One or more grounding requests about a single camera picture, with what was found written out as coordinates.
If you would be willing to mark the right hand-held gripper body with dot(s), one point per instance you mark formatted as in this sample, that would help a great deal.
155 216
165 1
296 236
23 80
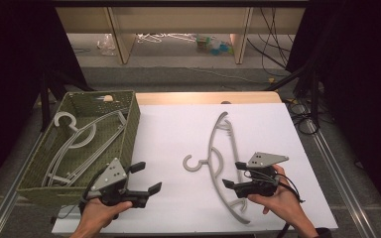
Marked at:
264 159

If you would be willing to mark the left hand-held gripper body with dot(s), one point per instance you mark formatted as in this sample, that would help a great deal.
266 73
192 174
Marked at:
110 177

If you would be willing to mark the grey plastic clothes hanger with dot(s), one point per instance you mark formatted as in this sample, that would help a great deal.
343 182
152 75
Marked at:
64 114
203 162
96 153

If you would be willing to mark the green woven basket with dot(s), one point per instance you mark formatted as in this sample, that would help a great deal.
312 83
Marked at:
130 132

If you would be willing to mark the person's left hand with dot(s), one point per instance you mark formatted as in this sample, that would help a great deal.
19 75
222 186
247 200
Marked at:
97 211

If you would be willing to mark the person's right hand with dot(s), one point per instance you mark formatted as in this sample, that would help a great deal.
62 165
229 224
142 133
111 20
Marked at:
286 201

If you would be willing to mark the white table sheet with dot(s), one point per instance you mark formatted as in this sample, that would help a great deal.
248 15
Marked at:
172 132

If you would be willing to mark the black metal stand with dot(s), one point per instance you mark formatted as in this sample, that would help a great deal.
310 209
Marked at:
45 102
315 95

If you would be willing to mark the colourful plastic toys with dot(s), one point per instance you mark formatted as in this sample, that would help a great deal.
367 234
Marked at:
211 46

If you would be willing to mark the black curtain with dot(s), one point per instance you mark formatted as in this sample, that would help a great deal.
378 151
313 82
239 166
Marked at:
360 82
13 82

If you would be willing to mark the clear plastic bag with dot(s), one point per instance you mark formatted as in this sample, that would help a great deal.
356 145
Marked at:
106 44

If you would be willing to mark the beige wooden shelf unit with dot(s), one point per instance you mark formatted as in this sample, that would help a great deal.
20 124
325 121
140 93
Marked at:
178 20

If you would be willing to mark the aluminium rail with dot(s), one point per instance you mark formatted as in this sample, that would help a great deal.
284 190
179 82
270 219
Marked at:
3 208
340 178

